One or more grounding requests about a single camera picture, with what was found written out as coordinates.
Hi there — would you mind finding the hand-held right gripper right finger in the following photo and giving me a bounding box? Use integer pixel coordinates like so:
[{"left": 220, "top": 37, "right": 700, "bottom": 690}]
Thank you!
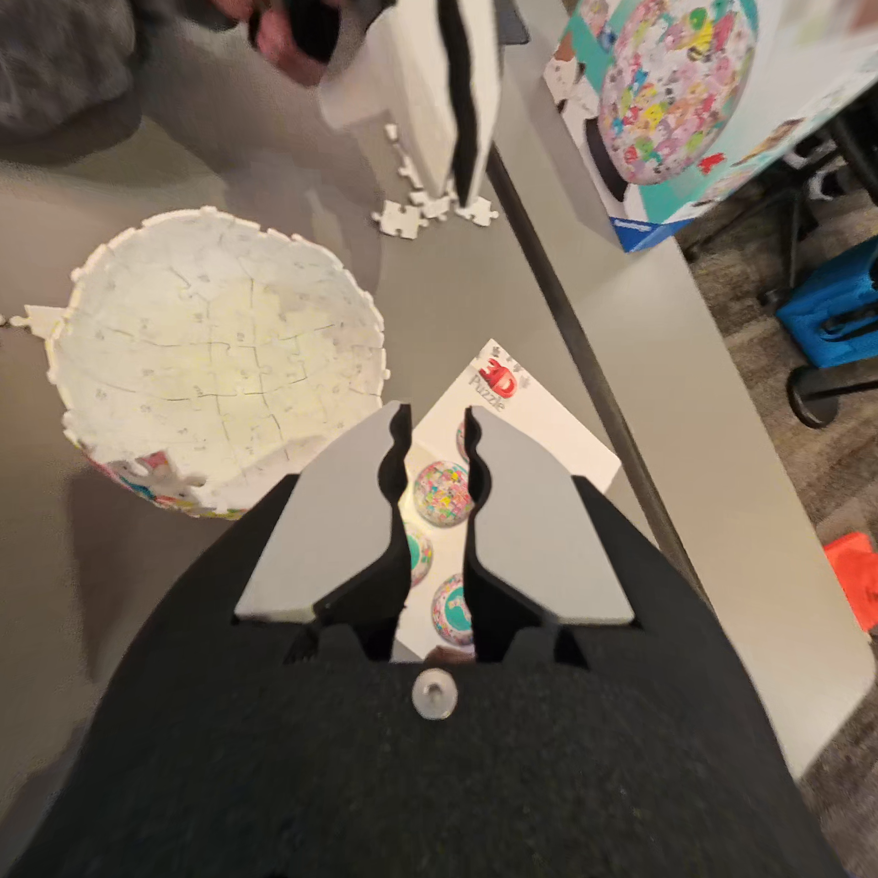
[{"left": 463, "top": 405, "right": 637, "bottom": 663}]

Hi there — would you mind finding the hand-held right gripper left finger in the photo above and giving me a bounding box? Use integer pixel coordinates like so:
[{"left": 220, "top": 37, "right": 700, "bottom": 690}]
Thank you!
[{"left": 233, "top": 401, "right": 414, "bottom": 663}]

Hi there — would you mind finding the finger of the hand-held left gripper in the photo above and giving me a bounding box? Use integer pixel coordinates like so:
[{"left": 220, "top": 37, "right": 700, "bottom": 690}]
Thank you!
[
  {"left": 394, "top": 0, "right": 459, "bottom": 198},
  {"left": 439, "top": 0, "right": 510, "bottom": 208}
]

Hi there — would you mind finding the colourful puzzle ball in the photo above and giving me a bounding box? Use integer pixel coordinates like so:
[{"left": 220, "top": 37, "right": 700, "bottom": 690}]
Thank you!
[{"left": 43, "top": 206, "right": 392, "bottom": 521}]

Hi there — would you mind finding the person's left forearm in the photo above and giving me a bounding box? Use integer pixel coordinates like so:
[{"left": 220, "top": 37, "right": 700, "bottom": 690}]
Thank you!
[{"left": 0, "top": 0, "right": 234, "bottom": 141}]

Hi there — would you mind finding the strip of joined puzzle pieces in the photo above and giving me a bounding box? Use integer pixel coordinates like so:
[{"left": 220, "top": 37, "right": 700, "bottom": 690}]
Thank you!
[{"left": 383, "top": 122, "right": 428, "bottom": 192}]

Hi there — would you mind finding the puzzle instruction sheet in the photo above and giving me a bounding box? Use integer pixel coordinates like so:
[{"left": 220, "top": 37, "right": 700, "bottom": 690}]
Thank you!
[{"left": 394, "top": 337, "right": 623, "bottom": 661}]

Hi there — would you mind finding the colourful puzzle box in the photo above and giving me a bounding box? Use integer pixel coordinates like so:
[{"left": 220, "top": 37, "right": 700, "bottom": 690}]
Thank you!
[{"left": 543, "top": 0, "right": 878, "bottom": 255}]

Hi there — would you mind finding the person's left hand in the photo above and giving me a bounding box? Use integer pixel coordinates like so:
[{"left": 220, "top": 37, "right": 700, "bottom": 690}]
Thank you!
[{"left": 206, "top": 0, "right": 330, "bottom": 88}]

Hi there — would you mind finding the orange traffic cone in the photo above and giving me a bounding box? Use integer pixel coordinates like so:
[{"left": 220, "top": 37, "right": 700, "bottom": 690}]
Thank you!
[{"left": 823, "top": 531, "right": 878, "bottom": 635}]

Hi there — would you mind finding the black office chair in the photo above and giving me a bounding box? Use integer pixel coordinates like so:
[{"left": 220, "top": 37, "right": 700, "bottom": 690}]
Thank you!
[{"left": 751, "top": 103, "right": 878, "bottom": 432}]

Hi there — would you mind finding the blue tote bag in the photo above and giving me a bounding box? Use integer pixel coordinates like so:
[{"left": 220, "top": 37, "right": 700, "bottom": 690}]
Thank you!
[{"left": 775, "top": 236, "right": 878, "bottom": 371}]

